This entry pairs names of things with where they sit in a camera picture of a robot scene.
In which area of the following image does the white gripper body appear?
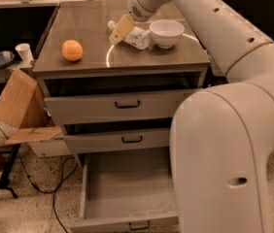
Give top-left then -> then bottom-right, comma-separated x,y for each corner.
127,0 -> 169,22

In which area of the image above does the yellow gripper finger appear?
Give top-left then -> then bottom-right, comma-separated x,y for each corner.
108,15 -> 135,45

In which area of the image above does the clear plastic water bottle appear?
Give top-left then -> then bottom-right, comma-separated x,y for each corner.
108,20 -> 151,50

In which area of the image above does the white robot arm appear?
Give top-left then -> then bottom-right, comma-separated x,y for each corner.
127,0 -> 274,233

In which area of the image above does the grey three-drawer cabinet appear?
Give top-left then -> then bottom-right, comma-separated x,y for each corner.
32,0 -> 211,164

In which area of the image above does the top grey drawer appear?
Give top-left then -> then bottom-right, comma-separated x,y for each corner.
43,78 -> 205,126

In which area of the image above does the grey drawer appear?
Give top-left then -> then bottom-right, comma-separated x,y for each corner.
43,78 -> 205,126
71,148 -> 178,233
65,117 -> 172,154

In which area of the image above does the middle grey drawer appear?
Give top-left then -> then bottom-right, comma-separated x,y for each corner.
65,117 -> 172,154

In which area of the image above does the bottom grey drawer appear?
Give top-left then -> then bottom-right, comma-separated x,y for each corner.
71,148 -> 178,233

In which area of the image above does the white ceramic bowl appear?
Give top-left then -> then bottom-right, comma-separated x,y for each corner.
150,19 -> 185,49

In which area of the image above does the orange fruit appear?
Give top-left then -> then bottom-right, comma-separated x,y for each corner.
61,40 -> 84,61

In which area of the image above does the white paper cup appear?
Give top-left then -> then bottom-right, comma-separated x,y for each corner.
15,43 -> 33,63

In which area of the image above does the dark blue plate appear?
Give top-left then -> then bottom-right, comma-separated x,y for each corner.
0,50 -> 15,69

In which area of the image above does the brown cardboard box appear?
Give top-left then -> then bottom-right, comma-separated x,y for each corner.
0,70 -> 69,157

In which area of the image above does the black metal stand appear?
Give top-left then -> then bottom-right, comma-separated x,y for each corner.
0,144 -> 20,199

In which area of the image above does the black floor cable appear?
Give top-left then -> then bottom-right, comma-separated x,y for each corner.
0,101 -> 79,233

